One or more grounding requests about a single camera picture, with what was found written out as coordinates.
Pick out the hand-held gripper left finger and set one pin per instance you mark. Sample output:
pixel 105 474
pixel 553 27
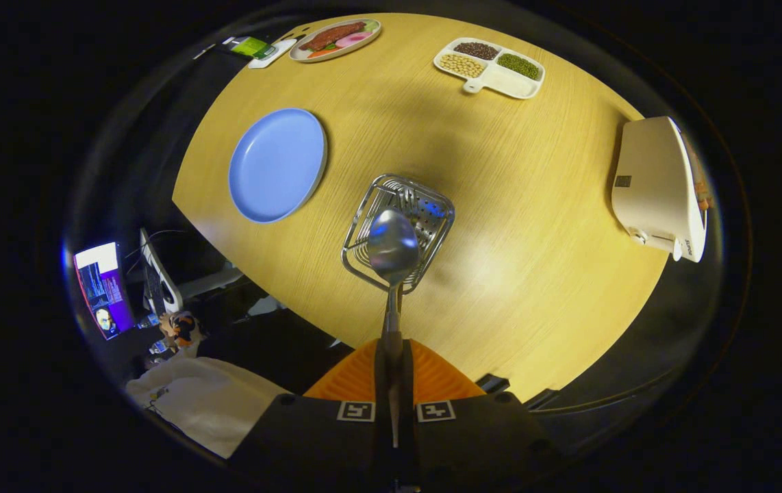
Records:
pixel 381 383

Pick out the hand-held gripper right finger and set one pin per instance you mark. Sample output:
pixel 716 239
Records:
pixel 407 383

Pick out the white cloth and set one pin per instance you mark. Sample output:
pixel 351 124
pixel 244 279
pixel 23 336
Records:
pixel 213 404

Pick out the perforated metal basket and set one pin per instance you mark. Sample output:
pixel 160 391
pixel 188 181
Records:
pixel 432 209

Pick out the orange toy figure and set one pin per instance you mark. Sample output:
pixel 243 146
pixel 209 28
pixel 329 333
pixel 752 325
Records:
pixel 179 329

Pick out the blue plate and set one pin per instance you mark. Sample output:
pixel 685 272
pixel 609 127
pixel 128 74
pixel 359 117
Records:
pixel 274 164

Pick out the white monitor stand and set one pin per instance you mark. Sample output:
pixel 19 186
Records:
pixel 158 274

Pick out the computer monitor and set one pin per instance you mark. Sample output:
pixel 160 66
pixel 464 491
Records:
pixel 103 287

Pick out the white toaster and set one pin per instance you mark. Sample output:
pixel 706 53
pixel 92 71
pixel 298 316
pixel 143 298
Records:
pixel 651 185

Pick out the white divided tray of beans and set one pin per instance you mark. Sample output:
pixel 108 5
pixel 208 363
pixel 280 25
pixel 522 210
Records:
pixel 500 79

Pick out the white square coaster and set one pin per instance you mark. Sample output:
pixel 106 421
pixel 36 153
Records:
pixel 279 53

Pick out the plate of meat and vegetables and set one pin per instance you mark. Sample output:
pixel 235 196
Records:
pixel 333 38

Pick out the toast bread slice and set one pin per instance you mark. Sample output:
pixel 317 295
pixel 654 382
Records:
pixel 708 198
pixel 698 178

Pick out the clear bottle with green label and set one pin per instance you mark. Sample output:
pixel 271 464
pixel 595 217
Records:
pixel 248 46

